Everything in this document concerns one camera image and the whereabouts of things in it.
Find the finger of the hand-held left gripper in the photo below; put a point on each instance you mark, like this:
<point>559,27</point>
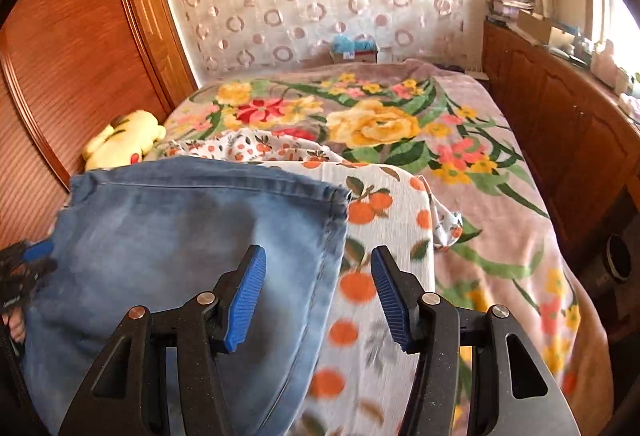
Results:
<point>27,273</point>
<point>40,250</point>

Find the yellow plush toy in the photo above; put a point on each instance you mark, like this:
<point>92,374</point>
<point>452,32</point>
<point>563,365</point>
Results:
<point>130,136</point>

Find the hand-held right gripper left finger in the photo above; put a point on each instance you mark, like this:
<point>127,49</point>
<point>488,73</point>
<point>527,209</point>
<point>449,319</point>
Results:
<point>245,301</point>

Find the bright window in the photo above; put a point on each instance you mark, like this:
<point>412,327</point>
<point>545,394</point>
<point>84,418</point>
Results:
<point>620,31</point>

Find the orange fruit print bed sheet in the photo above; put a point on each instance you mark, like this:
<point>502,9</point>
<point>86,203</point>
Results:
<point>380,216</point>

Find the blue denim pants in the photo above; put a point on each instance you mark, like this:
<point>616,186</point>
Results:
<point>175,226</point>

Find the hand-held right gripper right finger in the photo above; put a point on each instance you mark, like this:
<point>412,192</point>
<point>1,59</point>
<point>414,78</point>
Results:
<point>392,301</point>

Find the open cardboard box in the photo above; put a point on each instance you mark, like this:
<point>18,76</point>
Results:
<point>537,29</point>

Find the stack of papers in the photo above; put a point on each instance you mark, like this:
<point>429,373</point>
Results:
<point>507,5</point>

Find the small box with blue packets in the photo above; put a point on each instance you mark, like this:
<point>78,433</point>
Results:
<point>352,47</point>

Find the pink thermos jug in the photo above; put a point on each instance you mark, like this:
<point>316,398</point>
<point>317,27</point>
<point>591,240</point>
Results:
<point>605,64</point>

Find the brown wooden side cabinet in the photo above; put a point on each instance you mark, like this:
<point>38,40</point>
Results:
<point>560,126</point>

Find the dark round cylinder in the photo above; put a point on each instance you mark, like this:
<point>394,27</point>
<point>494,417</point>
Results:
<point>610,266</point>

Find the pink floral blanket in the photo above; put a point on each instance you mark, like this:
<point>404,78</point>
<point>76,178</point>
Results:
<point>450,116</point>

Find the brown wooden wardrobe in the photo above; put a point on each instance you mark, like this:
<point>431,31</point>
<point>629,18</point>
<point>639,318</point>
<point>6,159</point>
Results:
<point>75,41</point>

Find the person's left hand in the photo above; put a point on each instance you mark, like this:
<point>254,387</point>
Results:
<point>16,327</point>

